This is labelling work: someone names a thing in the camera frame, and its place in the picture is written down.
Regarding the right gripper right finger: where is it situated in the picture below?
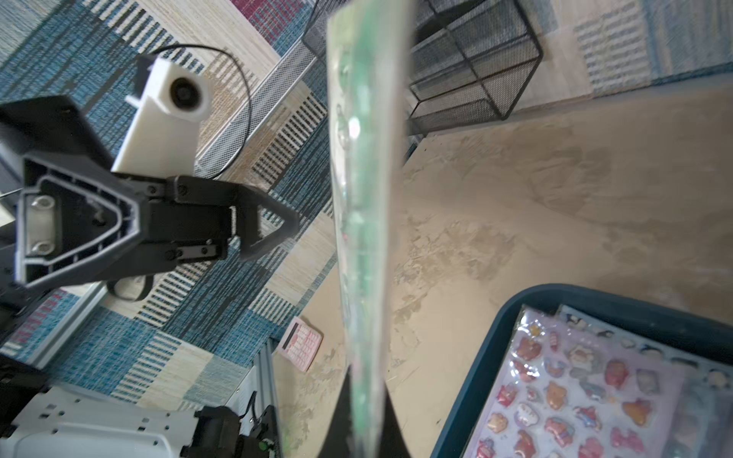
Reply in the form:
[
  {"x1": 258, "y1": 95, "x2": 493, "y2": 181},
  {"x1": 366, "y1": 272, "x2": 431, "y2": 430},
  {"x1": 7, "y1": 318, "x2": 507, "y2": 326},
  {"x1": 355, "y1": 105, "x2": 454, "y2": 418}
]
[{"x1": 378, "y1": 385, "x2": 410, "y2": 458}]

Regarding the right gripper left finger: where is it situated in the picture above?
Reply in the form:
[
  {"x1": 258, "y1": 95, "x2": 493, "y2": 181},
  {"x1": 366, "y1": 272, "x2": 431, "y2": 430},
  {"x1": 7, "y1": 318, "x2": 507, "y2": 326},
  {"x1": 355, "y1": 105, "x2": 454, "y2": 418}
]
[{"x1": 318, "y1": 366, "x2": 355, "y2": 458}]

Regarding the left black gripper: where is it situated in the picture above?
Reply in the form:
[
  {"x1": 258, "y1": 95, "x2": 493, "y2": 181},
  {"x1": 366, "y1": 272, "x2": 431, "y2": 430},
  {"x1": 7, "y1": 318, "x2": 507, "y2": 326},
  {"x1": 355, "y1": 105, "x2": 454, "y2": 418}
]
[{"x1": 1, "y1": 97, "x2": 300, "y2": 289}]

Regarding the pink purple sticker sheet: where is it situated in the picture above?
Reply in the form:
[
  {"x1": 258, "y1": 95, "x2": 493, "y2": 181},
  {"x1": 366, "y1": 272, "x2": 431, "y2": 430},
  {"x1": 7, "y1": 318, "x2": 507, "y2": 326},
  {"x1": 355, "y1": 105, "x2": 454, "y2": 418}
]
[{"x1": 463, "y1": 307, "x2": 685, "y2": 457}]

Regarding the green sticker sheet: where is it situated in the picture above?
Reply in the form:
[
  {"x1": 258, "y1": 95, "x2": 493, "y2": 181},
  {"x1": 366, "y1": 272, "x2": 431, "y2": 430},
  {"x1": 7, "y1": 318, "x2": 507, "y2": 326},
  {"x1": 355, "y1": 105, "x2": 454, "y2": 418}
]
[{"x1": 326, "y1": 1, "x2": 414, "y2": 457}]

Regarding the teal plastic storage box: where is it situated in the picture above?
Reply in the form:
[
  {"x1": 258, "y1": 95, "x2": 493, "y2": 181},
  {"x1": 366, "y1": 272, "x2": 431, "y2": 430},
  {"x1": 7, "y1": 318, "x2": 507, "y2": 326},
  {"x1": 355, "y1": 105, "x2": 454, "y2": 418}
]
[{"x1": 433, "y1": 284, "x2": 732, "y2": 457}]

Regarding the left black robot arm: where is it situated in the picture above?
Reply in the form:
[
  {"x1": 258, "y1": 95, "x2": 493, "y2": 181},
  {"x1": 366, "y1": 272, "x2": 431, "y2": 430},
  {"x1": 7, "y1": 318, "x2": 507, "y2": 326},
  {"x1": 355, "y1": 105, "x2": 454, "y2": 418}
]
[{"x1": 1, "y1": 87, "x2": 299, "y2": 457}]

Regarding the pink calculator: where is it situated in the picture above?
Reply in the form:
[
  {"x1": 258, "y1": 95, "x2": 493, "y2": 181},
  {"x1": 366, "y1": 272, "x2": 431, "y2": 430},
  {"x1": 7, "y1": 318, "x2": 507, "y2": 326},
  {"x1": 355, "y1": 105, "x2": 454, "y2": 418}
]
[{"x1": 276, "y1": 317, "x2": 323, "y2": 372}]

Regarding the penguin sticker sheet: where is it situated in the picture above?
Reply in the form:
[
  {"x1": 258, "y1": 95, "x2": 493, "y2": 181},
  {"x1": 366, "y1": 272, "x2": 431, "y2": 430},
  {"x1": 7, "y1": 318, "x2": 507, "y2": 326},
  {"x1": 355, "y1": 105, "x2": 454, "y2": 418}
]
[{"x1": 555, "y1": 305, "x2": 732, "y2": 397}]

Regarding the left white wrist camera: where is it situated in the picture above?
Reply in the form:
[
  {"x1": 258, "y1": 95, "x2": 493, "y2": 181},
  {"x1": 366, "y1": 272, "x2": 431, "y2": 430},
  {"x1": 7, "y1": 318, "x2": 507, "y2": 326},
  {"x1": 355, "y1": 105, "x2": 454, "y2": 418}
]
[{"x1": 112, "y1": 55, "x2": 213, "y2": 179}]

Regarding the black wire mesh shelf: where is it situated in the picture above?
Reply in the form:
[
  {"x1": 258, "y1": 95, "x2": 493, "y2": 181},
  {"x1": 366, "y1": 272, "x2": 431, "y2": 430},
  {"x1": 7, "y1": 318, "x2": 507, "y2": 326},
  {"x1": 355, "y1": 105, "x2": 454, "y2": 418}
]
[{"x1": 302, "y1": 0, "x2": 544, "y2": 137}]

